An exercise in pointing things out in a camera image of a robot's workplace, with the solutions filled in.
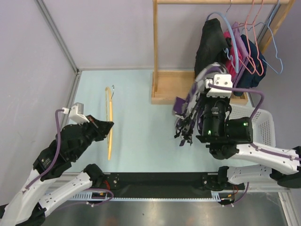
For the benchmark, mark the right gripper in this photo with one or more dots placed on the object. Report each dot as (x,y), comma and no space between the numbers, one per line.
(206,99)

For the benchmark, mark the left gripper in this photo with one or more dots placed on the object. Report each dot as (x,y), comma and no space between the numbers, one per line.
(102,127)

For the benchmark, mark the purple camouflage trousers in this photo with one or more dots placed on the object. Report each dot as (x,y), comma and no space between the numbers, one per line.
(188,111)

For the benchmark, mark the black trousers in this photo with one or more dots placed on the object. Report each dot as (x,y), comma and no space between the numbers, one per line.
(212,46)

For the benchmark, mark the light blue plastic hanger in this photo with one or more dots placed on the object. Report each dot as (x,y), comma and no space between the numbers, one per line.
(234,45)

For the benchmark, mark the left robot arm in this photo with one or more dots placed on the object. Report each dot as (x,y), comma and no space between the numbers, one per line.
(31,205)

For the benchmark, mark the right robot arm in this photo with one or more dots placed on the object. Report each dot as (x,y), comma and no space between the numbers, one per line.
(233,139)

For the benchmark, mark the pink trousers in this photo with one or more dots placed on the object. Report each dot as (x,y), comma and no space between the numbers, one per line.
(228,65)

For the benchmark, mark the lilac trousers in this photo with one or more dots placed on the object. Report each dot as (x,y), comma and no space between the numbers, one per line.
(242,50)

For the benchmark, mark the wooden clothes rack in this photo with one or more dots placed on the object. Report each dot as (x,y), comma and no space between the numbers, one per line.
(169,84)

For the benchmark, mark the white plastic basket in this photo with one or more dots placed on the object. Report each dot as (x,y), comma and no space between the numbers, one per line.
(262,123)

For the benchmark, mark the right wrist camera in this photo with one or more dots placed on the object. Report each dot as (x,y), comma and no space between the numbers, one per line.
(220,80)

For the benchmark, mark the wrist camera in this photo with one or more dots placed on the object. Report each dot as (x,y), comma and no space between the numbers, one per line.
(76,113)
(220,80)

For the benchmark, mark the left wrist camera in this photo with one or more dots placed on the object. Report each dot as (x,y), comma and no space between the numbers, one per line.
(76,113)

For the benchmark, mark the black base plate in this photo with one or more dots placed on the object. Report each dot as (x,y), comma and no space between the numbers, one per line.
(176,185)

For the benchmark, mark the white cable duct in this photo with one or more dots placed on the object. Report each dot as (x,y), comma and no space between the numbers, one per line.
(97,196)

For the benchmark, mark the pink wire hanger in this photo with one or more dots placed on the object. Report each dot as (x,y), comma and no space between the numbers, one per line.
(256,42)
(244,25)

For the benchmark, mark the blue wire hanger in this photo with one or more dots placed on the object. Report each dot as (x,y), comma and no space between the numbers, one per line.
(274,42)

